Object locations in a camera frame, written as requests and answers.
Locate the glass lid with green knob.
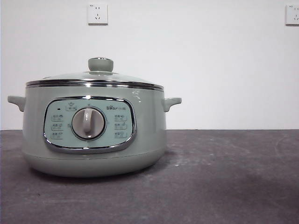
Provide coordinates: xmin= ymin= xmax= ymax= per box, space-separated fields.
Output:
xmin=25 ymin=57 xmax=164 ymax=88

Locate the pale green electric pot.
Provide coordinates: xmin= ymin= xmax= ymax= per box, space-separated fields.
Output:
xmin=7 ymin=82 xmax=182 ymax=179

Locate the white wall socket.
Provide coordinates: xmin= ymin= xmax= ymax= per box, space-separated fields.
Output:
xmin=88 ymin=3 xmax=109 ymax=26
xmin=285 ymin=4 xmax=299 ymax=26

